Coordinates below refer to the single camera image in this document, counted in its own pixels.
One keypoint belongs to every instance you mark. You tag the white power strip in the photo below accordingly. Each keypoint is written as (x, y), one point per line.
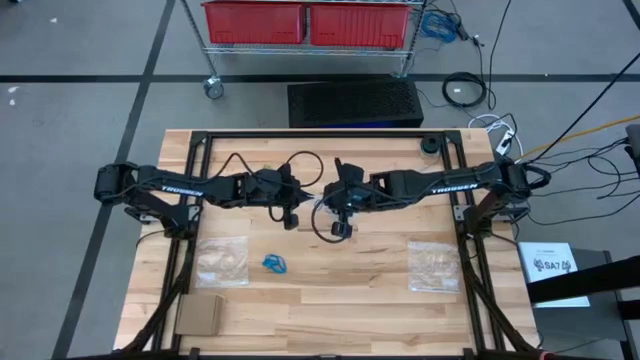
(506, 141)

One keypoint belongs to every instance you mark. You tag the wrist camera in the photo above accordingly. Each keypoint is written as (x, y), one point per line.
(291, 221)
(342, 230)

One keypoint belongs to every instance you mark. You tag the grey side table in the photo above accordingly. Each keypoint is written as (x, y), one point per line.
(575, 330)

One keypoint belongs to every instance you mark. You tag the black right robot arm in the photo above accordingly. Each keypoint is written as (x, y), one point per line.
(450, 182)

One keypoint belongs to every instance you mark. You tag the wide blue rubber band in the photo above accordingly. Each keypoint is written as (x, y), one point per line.
(274, 265)

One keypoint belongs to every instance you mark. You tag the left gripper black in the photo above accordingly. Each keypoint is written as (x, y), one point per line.
(270, 187)

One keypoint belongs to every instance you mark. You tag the black bar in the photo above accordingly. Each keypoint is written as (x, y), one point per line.
(590, 280)

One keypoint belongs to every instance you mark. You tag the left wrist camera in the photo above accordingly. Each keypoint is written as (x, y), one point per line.
(291, 221)

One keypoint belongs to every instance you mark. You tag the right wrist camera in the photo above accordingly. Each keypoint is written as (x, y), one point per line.
(342, 230)

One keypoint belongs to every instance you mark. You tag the red plastic storage bin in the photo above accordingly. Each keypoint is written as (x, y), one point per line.
(357, 25)
(252, 22)

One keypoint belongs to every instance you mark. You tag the white SA7 booklet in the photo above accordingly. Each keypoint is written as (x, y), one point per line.
(550, 280)

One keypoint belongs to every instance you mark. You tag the black perforated case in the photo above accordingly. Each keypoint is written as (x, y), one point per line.
(355, 102)

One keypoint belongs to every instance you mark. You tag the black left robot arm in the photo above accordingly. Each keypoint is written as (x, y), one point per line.
(220, 190)

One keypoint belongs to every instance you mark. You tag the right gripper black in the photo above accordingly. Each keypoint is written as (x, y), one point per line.
(352, 192)

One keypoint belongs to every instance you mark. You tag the brown cardboard box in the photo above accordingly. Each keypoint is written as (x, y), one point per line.
(199, 315)

